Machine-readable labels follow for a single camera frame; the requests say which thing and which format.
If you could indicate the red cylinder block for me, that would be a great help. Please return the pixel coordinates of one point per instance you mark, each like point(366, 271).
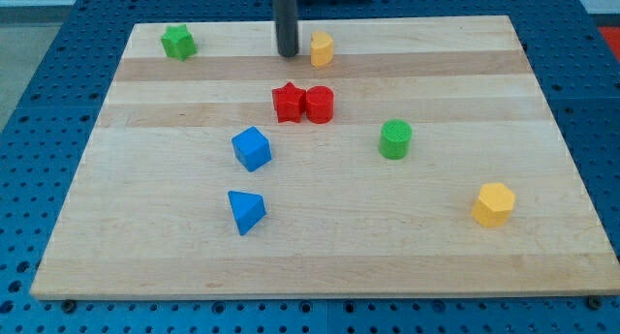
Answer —
point(319, 104)

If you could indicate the blue triangle block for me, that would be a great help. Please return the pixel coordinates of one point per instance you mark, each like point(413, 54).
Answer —
point(247, 209)

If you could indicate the yellow heart block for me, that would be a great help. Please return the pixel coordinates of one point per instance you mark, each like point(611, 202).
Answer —
point(321, 49)

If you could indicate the green star block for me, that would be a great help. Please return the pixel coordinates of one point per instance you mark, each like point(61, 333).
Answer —
point(178, 42)

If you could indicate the yellow hexagon block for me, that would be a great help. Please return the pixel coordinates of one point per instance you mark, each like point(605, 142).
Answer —
point(494, 205)

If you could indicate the red star block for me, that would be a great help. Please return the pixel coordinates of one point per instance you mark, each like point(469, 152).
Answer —
point(289, 103)

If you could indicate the blue cube block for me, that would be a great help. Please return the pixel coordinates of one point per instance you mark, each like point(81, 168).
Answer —
point(252, 149)

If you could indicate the wooden board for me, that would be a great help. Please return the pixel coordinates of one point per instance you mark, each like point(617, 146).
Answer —
point(147, 216)

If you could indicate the green cylinder block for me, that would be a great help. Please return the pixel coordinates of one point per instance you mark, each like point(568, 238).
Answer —
point(395, 138)

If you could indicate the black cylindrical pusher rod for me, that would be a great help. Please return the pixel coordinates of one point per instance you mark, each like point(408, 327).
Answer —
point(286, 27)

